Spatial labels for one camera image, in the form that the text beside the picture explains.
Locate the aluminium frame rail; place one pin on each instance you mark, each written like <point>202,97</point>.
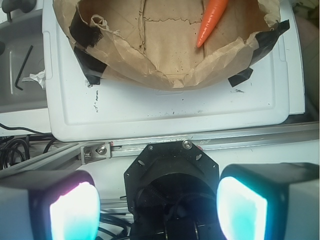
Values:
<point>108,159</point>

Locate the black tape strip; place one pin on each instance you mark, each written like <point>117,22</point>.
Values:
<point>267,40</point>
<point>92,68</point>

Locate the grey plastic tray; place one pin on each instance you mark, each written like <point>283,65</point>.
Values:
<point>15,39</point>

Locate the orange carrot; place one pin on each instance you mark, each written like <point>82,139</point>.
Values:
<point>212,15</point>

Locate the brown paper bag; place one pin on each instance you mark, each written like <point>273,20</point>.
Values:
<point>152,43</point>

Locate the black tape small piece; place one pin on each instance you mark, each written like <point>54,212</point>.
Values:
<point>240,77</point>

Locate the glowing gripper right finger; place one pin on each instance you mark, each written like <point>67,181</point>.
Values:
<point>269,201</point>

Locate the black tape strip right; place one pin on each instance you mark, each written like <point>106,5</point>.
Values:
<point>267,40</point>

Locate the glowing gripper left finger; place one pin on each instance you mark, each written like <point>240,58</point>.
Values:
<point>48,205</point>

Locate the crumpled white paper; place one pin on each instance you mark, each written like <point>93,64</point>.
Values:
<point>40,78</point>

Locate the black hex key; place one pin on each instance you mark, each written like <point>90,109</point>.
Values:
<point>16,83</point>

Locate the black tape strip left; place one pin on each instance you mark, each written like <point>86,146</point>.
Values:
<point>92,68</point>

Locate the black tape upper left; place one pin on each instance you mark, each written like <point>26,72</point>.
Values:
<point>83,34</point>

